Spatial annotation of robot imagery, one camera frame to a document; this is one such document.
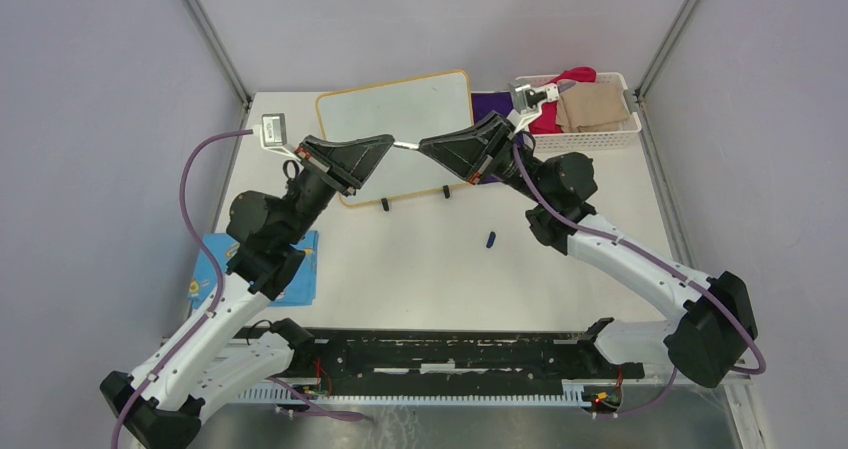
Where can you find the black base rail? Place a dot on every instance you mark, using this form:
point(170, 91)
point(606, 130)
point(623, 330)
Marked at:
point(418, 364)

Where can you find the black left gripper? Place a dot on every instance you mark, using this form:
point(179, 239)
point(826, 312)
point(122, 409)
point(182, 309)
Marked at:
point(352, 160)

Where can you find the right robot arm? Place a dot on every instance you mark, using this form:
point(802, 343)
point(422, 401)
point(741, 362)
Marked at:
point(708, 327)

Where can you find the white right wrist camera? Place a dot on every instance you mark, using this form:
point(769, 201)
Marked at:
point(528, 101)

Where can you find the white slotted cable duct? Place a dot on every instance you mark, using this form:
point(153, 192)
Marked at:
point(271, 393)

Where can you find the yellow framed whiteboard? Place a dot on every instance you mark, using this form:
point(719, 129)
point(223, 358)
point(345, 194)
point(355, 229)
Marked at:
point(410, 110)

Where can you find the beige folded cloth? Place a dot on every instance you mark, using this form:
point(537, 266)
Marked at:
point(587, 107)

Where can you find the red cloth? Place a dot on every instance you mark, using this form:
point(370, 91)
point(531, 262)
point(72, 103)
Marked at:
point(546, 122)

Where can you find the purple folded towel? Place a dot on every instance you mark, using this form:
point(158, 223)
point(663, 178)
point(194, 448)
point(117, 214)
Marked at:
point(483, 104)

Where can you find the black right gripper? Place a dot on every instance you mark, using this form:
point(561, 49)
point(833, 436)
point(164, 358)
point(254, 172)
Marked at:
point(476, 152)

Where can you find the white plastic basket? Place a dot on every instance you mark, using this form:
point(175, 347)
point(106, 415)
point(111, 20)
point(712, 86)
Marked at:
point(628, 132)

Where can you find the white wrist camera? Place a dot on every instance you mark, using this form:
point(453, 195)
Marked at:
point(272, 133)
point(528, 101)

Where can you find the blue cartoon cloth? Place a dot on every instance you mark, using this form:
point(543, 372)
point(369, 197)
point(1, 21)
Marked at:
point(301, 291)

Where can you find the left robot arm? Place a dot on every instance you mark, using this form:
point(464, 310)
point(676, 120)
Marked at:
point(164, 402)

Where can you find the blue capped marker pen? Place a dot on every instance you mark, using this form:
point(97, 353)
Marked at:
point(406, 145)

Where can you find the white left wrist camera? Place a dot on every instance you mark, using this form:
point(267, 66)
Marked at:
point(272, 133)

